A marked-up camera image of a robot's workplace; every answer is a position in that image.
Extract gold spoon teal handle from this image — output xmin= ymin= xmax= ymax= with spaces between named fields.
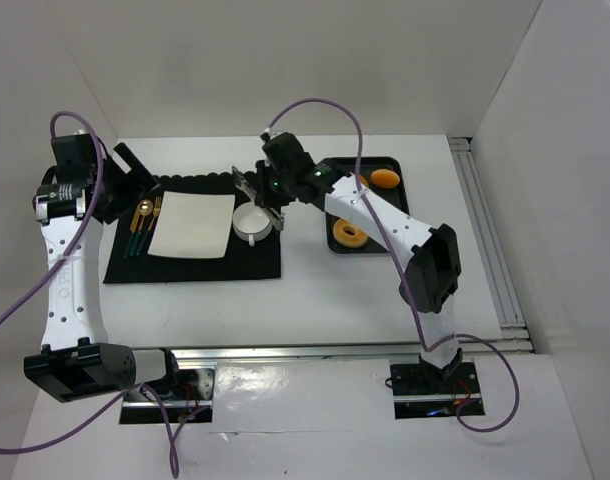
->
xmin=128 ymin=199 xmax=154 ymax=257

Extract gold knife teal handle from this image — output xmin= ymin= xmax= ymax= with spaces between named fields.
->
xmin=123 ymin=206 xmax=141 ymax=258

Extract aluminium table edge rail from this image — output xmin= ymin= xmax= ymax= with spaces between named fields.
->
xmin=172 ymin=342 xmax=421 ymax=362

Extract black baking tray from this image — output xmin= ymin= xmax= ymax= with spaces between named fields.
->
xmin=325 ymin=156 xmax=410 ymax=255

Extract orange round bun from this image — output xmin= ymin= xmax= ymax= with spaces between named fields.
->
xmin=370 ymin=168 xmax=401 ymax=189

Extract white square plate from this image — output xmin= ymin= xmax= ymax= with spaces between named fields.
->
xmin=147 ymin=192 xmax=235 ymax=259

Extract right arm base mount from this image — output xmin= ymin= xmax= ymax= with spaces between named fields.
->
xmin=384 ymin=362 xmax=485 ymax=420

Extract gold fork teal handle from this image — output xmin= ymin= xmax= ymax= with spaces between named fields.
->
xmin=133 ymin=196 xmax=162 ymax=257

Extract steel serving tongs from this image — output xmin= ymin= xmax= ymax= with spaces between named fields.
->
xmin=231 ymin=166 xmax=285 ymax=232

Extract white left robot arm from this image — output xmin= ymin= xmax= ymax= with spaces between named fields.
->
xmin=24 ymin=131 xmax=179 ymax=403

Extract white two-handled soup bowl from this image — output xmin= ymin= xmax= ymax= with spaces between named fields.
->
xmin=232 ymin=202 xmax=273 ymax=247

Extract aluminium side rail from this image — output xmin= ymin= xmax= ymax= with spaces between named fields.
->
xmin=448 ymin=137 xmax=535 ymax=354

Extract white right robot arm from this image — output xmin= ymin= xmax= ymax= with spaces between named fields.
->
xmin=255 ymin=130 xmax=462 ymax=380

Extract pale orange ring doughnut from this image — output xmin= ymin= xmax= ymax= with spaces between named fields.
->
xmin=332 ymin=218 xmax=369 ymax=249

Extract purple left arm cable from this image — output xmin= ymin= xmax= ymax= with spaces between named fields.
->
xmin=0 ymin=110 xmax=181 ymax=479

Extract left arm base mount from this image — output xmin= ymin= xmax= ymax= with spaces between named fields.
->
xmin=119 ymin=362 xmax=216 ymax=426

